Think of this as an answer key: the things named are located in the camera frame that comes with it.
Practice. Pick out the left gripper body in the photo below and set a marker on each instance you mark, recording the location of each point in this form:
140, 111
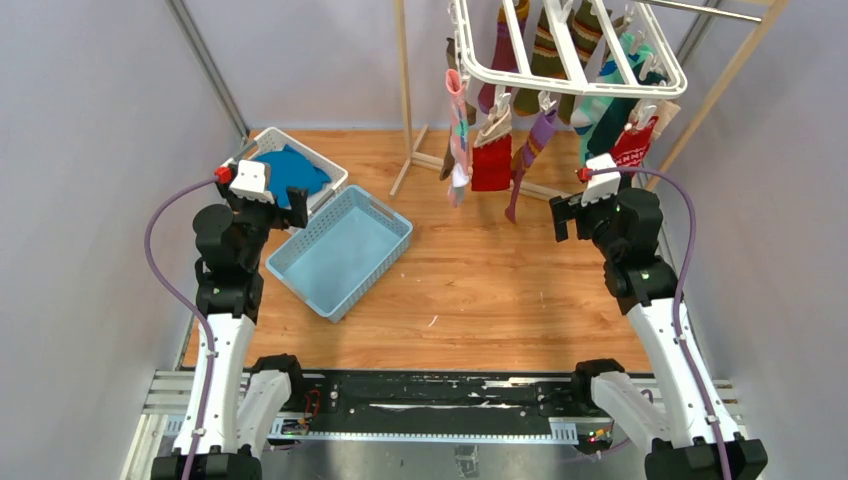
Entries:
256, 217

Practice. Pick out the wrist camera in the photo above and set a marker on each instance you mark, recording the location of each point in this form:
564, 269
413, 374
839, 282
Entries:
601, 178
251, 180

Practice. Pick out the pink patterned sock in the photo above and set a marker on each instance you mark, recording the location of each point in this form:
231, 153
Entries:
459, 137

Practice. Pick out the purple striped sock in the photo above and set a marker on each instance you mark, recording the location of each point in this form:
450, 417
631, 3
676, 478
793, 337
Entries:
539, 136

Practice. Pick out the white clip sock hanger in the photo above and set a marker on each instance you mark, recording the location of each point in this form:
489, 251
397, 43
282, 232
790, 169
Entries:
575, 82

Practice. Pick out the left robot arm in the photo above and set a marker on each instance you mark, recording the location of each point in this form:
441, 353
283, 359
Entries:
228, 418

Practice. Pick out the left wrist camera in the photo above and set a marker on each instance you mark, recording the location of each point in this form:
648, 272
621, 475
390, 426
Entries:
251, 180

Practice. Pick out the red and cream sock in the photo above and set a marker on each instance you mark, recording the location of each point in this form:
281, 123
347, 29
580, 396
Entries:
491, 155

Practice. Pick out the blue cloth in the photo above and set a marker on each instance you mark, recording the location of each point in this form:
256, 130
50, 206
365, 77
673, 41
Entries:
290, 168

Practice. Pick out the teal and white sock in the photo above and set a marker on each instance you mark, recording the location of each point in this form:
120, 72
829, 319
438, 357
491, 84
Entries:
600, 120

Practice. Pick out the red patterned sock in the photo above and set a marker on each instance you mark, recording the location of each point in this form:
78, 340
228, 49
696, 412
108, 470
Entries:
633, 144

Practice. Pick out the white plastic basket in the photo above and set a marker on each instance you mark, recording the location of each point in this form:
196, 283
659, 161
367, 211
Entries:
274, 139

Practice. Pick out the maroon striped sock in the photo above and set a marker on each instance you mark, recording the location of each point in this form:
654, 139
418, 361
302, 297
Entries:
504, 55

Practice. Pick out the olive striped sock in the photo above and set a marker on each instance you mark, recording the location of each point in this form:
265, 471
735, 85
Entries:
586, 32

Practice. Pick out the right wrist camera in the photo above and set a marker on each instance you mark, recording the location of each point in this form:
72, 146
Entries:
601, 178

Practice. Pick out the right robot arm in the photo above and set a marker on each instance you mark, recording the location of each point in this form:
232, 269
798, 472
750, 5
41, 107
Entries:
692, 435

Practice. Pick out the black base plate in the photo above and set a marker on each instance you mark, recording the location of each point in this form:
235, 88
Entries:
442, 406

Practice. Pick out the light blue plastic basket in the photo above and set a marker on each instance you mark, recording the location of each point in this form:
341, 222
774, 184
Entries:
348, 245

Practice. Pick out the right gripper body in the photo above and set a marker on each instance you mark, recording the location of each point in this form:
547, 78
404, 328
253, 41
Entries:
593, 219

